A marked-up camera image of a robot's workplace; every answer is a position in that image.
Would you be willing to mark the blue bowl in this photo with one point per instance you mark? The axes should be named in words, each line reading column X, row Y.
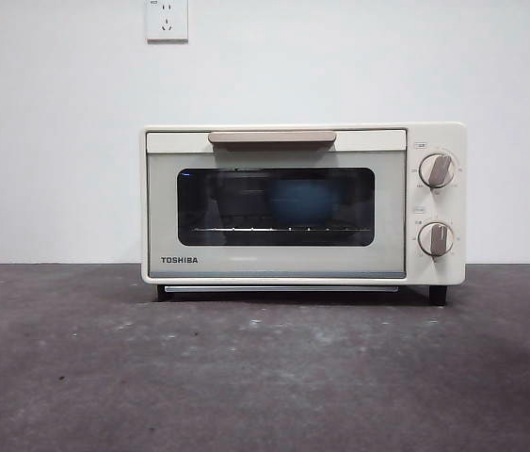
column 300, row 205

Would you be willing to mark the cream oven knob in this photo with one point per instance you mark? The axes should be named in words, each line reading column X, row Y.
column 437, row 170
column 436, row 239

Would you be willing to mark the cream Toshiba toaster oven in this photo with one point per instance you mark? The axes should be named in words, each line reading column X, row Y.
column 436, row 136

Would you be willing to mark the white wall socket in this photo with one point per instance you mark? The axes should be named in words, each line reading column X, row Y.
column 167, row 21

